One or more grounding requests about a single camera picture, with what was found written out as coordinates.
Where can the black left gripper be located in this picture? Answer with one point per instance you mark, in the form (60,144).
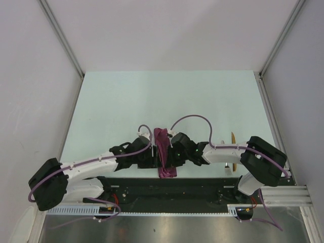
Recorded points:
(153,161)

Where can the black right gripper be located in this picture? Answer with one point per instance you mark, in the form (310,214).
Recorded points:
(174,163)

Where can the magenta satin napkin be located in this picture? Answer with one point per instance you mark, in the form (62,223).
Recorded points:
(162,143)

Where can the silver metal fork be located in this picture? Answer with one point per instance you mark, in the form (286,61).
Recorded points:
(227,170)

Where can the gold butter knife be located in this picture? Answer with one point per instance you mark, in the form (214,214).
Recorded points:
(233,141)

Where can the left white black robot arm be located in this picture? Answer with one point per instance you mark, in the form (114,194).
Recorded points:
(76,174)

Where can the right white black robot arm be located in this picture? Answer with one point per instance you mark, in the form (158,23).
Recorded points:
(264,163)

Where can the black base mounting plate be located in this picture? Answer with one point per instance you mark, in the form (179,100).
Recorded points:
(175,206)

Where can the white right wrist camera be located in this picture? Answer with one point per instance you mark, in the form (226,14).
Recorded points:
(171,133)

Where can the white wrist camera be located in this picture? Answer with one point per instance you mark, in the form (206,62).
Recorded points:
(171,133)
(147,134)

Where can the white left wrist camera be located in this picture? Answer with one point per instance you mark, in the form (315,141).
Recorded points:
(147,134)

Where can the white slotted cable duct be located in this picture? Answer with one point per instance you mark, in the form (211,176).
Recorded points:
(98,211)

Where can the right aluminium frame post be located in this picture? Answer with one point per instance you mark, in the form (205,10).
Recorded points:
(293,16)

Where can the aluminium front rail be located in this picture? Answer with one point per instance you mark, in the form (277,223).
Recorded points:
(282,195)

